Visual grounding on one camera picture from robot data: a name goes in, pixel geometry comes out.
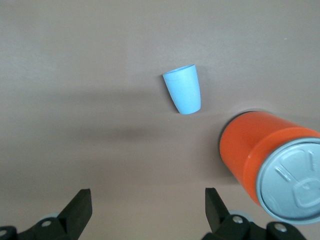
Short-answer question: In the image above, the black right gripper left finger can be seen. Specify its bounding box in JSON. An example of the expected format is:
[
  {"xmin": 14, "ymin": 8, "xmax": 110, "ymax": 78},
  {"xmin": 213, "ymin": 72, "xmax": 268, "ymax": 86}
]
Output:
[{"xmin": 0, "ymin": 188, "xmax": 94, "ymax": 240}]

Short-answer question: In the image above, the orange can with grey lid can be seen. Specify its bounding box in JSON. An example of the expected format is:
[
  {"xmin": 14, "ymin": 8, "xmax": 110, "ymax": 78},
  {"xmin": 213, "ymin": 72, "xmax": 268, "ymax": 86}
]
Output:
[{"xmin": 219, "ymin": 109, "xmax": 320, "ymax": 225}]

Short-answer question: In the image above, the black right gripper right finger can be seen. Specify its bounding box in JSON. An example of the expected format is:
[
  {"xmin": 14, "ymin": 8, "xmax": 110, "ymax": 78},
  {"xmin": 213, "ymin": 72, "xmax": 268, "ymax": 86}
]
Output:
[{"xmin": 201, "ymin": 187, "xmax": 306, "ymax": 240}]

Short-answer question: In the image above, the light blue plastic cup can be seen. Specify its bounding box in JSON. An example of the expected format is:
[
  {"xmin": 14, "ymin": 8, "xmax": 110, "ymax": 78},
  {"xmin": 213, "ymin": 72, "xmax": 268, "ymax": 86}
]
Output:
[{"xmin": 162, "ymin": 64, "xmax": 202, "ymax": 116}]

